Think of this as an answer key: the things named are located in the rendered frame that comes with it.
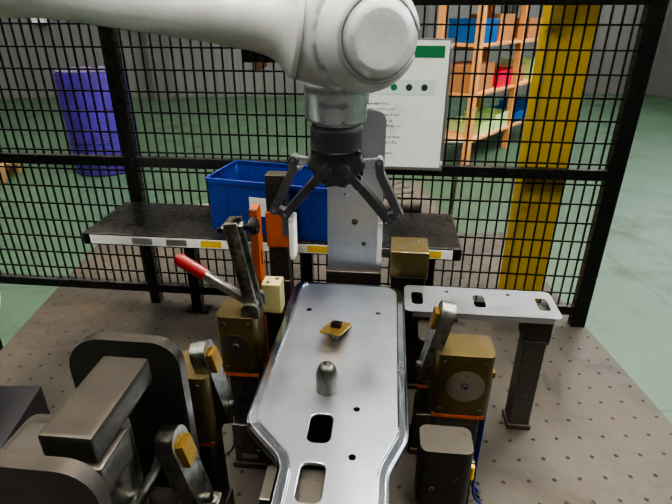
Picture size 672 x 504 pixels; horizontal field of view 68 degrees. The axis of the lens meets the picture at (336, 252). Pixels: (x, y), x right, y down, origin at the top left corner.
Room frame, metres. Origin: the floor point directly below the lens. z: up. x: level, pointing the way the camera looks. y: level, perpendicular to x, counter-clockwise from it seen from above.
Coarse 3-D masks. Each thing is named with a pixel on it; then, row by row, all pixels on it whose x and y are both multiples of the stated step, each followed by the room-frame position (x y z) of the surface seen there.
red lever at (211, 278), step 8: (176, 256) 0.73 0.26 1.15; (184, 256) 0.73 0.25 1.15; (176, 264) 0.72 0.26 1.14; (184, 264) 0.72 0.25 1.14; (192, 264) 0.72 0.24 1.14; (200, 264) 0.73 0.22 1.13; (192, 272) 0.72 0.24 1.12; (200, 272) 0.72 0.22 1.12; (208, 272) 0.73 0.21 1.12; (208, 280) 0.72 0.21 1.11; (216, 280) 0.72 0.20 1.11; (224, 280) 0.73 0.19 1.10; (224, 288) 0.72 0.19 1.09; (232, 288) 0.72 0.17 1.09; (232, 296) 0.72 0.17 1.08; (240, 296) 0.71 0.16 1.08
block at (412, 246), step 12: (396, 240) 0.98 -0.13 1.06; (408, 240) 0.98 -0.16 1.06; (420, 240) 0.98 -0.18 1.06; (396, 252) 0.93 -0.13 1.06; (408, 252) 0.93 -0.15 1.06; (420, 252) 0.92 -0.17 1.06; (396, 264) 0.93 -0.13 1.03; (408, 264) 0.92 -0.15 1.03; (420, 264) 0.92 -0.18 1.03; (396, 276) 0.93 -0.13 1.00; (408, 276) 0.92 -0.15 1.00; (420, 276) 0.92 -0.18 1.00; (396, 288) 0.93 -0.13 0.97; (420, 300) 0.93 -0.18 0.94; (408, 312) 0.93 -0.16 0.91; (408, 324) 0.93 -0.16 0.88; (408, 336) 0.93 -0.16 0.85; (408, 348) 0.93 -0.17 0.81; (408, 360) 0.93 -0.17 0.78; (408, 372) 0.93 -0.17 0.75; (408, 384) 0.92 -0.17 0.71
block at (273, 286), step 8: (264, 280) 0.80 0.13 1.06; (272, 280) 0.80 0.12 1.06; (280, 280) 0.80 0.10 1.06; (264, 288) 0.78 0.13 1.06; (272, 288) 0.78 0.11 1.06; (280, 288) 0.78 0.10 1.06; (272, 296) 0.78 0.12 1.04; (280, 296) 0.78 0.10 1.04; (264, 304) 0.78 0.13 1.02; (272, 304) 0.78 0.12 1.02; (280, 304) 0.78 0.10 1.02; (264, 312) 0.78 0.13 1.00; (272, 312) 0.78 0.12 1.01; (280, 312) 0.78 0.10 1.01; (272, 320) 0.78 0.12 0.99; (280, 320) 0.78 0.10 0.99; (272, 328) 0.78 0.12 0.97; (272, 336) 0.78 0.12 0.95; (272, 344) 0.78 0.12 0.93
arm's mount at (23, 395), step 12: (0, 396) 0.76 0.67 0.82; (12, 396) 0.76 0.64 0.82; (24, 396) 0.77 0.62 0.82; (36, 396) 0.77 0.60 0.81; (0, 408) 0.73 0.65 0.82; (12, 408) 0.73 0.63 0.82; (24, 408) 0.74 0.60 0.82; (36, 408) 0.76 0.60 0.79; (48, 408) 0.80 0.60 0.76; (0, 420) 0.70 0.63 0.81; (12, 420) 0.71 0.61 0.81; (24, 420) 0.72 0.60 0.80; (0, 432) 0.68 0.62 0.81; (12, 432) 0.68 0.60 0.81; (0, 444) 0.65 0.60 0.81
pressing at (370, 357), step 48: (336, 288) 0.88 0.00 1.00; (384, 288) 0.88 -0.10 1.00; (288, 336) 0.71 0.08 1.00; (384, 336) 0.71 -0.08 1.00; (288, 384) 0.59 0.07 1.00; (384, 384) 0.59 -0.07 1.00; (288, 432) 0.49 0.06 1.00; (336, 432) 0.49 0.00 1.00; (384, 432) 0.49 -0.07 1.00; (288, 480) 0.42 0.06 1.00; (336, 480) 0.42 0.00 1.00; (384, 480) 0.42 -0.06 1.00
